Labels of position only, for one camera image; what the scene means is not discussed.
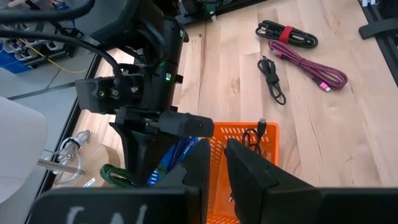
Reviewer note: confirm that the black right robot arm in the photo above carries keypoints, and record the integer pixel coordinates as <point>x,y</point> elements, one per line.
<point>164,46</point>

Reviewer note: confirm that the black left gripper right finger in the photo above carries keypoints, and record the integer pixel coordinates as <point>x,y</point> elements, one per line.
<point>248,174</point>

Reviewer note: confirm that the round wooden lamp base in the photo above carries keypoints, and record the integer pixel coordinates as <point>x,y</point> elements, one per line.
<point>99,155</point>

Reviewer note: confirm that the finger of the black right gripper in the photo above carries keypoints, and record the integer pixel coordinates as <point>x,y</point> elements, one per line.
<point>143,155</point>

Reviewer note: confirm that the metal lamp pole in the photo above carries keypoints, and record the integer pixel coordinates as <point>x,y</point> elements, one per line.
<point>62,167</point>

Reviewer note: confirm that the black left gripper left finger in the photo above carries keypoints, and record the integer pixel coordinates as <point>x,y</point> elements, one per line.
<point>196,174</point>

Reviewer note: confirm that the black metal table frame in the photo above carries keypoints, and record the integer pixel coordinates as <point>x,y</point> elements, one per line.
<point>382,28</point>

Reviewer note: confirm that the orange plastic basket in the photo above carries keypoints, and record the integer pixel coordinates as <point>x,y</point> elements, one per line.
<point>217,174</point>

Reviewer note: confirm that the blue plastic basket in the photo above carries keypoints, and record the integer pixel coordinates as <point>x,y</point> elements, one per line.
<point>155,181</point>

